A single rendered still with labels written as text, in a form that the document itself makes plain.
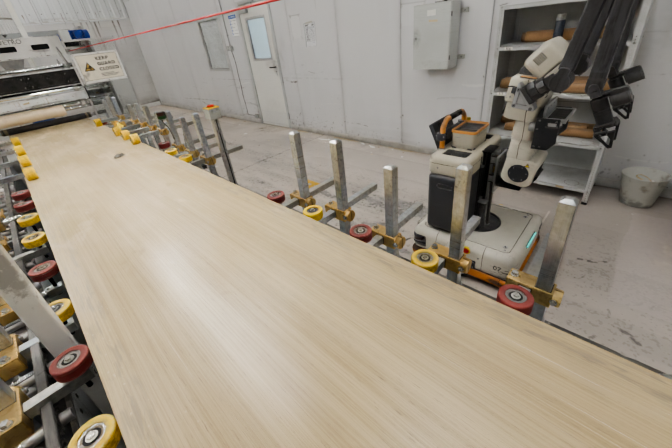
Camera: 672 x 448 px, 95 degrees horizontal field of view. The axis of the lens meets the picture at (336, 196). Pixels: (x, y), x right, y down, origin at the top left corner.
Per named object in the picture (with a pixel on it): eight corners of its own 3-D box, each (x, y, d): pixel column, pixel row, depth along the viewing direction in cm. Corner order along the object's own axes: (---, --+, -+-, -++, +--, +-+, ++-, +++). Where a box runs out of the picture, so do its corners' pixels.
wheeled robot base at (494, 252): (410, 253, 226) (410, 225, 214) (449, 214, 265) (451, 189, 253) (510, 296, 183) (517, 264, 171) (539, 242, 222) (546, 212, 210)
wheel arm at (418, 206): (416, 208, 141) (416, 200, 139) (423, 210, 139) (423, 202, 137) (356, 259, 115) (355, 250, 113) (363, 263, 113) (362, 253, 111)
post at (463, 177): (450, 284, 111) (461, 161, 88) (459, 288, 109) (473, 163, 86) (445, 290, 109) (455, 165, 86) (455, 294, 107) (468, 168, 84)
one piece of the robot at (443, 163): (423, 239, 217) (427, 123, 178) (457, 205, 251) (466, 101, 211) (471, 257, 196) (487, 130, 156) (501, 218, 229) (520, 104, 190)
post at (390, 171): (392, 267, 130) (389, 162, 107) (399, 271, 128) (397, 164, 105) (387, 272, 128) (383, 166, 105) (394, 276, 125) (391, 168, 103)
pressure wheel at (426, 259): (438, 294, 94) (440, 265, 88) (411, 292, 96) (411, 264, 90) (435, 275, 101) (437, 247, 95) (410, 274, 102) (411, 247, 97)
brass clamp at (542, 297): (509, 278, 95) (512, 266, 93) (562, 299, 86) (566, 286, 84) (502, 290, 91) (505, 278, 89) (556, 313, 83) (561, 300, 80)
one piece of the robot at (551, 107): (521, 147, 162) (529, 106, 151) (536, 132, 179) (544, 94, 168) (557, 152, 152) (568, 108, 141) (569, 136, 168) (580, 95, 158)
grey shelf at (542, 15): (493, 166, 345) (517, 4, 271) (595, 184, 288) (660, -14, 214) (477, 181, 318) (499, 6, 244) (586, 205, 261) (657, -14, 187)
